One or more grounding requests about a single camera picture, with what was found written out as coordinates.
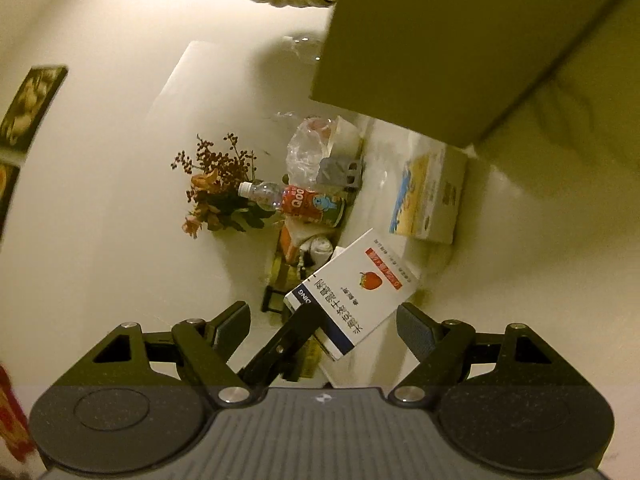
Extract yellow and blue cartoon box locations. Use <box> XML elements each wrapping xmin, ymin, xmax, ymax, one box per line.
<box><xmin>388</xmin><ymin>144</ymin><xmax>469</xmax><ymax>246</ymax></box>

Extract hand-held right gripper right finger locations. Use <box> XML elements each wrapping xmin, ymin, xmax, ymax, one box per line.
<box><xmin>390</xmin><ymin>302</ymin><xmax>553</xmax><ymax>406</ymax></box>

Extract large beige storage box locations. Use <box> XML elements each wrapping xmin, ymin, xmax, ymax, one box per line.
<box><xmin>309</xmin><ymin>0</ymin><xmax>640</xmax><ymax>150</ymax></box>

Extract clear plastic bag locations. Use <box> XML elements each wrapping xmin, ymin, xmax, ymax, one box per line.
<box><xmin>285</xmin><ymin>116</ymin><xmax>337</xmax><ymax>187</ymax></box>

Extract white marble desktop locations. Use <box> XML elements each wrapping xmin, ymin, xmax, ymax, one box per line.
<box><xmin>315</xmin><ymin>5</ymin><xmax>640</xmax><ymax>391</ymax></box>

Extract grey elephant holder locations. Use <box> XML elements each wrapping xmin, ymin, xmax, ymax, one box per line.
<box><xmin>316</xmin><ymin>156</ymin><xmax>366</xmax><ymax>190</ymax></box>

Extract dark painting with pale bread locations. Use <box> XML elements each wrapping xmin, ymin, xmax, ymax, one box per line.
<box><xmin>0</xmin><ymin>65</ymin><xmax>69</xmax><ymax>154</ymax></box>

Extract white bag with black pattern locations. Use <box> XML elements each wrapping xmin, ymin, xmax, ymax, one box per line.
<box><xmin>299</xmin><ymin>234</ymin><xmax>347</xmax><ymax>267</ymax></box>

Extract dried flower bouquet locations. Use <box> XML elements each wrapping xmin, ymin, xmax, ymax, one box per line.
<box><xmin>171</xmin><ymin>132</ymin><xmax>277</xmax><ymax>239</ymax></box>

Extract red patterned cloth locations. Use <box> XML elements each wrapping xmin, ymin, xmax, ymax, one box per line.
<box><xmin>0</xmin><ymin>364</ymin><xmax>37</xmax><ymax>463</ymax></box>

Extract dark painting with orange pie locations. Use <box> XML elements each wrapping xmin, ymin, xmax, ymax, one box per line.
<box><xmin>0</xmin><ymin>161</ymin><xmax>22</xmax><ymax>246</ymax></box>

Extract red label drink bottle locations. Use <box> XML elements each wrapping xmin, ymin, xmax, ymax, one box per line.
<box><xmin>238</xmin><ymin>181</ymin><xmax>349</xmax><ymax>229</ymax></box>

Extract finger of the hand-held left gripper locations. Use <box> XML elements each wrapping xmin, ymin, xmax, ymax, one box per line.
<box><xmin>237</xmin><ymin>304</ymin><xmax>332</xmax><ymax>388</ymax></box>

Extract white box with red fruit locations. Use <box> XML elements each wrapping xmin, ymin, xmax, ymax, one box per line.
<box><xmin>283</xmin><ymin>228</ymin><xmax>424</xmax><ymax>362</ymax></box>

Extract orange packet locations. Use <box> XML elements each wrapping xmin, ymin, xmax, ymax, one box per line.
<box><xmin>279</xmin><ymin>224</ymin><xmax>313</xmax><ymax>262</ymax></box>

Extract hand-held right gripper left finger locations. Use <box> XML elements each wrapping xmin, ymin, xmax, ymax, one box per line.
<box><xmin>92</xmin><ymin>301</ymin><xmax>253</xmax><ymax>406</ymax></box>

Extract yellow packet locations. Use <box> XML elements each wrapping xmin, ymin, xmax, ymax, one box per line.
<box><xmin>267</xmin><ymin>255</ymin><xmax>303</xmax><ymax>288</ymax></box>

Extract small black toy cart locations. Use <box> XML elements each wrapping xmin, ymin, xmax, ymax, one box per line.
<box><xmin>261</xmin><ymin>284</ymin><xmax>297</xmax><ymax>314</ymax></box>

